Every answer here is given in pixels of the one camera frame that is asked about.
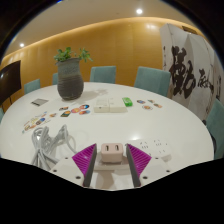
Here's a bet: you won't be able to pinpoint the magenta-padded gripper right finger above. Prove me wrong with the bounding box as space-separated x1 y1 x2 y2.
125 143 177 188

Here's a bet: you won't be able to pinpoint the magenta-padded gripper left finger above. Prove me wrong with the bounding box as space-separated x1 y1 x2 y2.
49 143 98 188

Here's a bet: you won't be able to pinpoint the small pink charger block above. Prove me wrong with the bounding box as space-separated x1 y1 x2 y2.
100 142 125 164

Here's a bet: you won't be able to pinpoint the small green object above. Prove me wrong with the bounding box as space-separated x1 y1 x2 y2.
121 96 134 108

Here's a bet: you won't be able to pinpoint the colourful sticker sheet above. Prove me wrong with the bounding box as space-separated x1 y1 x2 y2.
21 114 52 134

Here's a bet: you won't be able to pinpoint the white flat box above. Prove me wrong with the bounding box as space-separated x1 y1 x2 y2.
93 96 128 114

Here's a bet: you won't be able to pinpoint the small grey card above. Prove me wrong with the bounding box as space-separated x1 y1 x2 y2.
30 98 50 107

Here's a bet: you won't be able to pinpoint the potted plant in grey vase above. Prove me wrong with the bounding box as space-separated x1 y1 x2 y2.
53 46 94 101

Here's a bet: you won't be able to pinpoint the white calligraphy folding screen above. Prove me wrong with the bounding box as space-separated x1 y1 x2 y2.
159 23 224 121

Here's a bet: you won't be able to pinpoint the ceiling lights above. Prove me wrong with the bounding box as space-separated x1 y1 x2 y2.
18 0 144 49

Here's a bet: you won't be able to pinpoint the grey coiled cable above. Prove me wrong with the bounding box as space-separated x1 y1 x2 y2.
30 124 78 171

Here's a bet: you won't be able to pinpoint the black wall monitor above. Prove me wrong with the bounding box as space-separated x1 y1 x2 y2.
0 59 22 107

